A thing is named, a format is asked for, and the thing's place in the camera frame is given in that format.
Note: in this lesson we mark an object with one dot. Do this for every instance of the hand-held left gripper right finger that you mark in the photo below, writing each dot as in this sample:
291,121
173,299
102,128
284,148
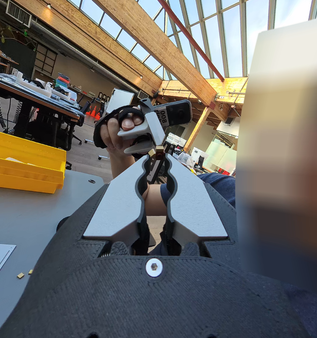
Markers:
198,211

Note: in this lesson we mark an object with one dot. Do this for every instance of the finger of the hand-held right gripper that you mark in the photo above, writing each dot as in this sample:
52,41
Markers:
157,129

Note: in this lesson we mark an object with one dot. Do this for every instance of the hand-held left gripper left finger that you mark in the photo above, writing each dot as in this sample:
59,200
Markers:
113,211

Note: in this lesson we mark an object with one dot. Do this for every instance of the small tan lego piece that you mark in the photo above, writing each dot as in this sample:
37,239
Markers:
152,152

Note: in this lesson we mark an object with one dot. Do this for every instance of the person's right forearm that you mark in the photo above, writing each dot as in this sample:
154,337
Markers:
154,200

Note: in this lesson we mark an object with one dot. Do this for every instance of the person's right hand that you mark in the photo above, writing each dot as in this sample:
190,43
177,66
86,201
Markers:
112,137

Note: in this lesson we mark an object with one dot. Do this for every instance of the white rolling whiteboard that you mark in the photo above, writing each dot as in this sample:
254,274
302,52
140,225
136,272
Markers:
120,101

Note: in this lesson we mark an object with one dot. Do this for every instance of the orange traffic cone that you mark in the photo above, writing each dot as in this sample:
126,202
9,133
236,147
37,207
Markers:
97,115
90,112

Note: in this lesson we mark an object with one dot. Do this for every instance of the red ceiling pipe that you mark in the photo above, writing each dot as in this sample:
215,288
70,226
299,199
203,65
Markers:
190,39

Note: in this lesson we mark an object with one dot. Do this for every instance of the small white foam tray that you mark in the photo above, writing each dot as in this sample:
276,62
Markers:
71,95

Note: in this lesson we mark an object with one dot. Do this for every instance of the yellow plastic bin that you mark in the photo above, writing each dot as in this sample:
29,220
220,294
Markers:
29,158

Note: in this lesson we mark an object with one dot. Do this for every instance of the stack of coloured trays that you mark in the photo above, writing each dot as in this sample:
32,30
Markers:
62,81

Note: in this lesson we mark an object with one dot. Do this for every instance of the large white foam tray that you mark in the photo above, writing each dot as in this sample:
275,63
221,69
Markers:
48,91

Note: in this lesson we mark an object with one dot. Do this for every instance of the long wooden desk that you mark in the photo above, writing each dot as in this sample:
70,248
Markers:
21,92

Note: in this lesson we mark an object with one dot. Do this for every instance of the wall air vent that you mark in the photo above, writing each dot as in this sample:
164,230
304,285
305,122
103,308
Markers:
18,13

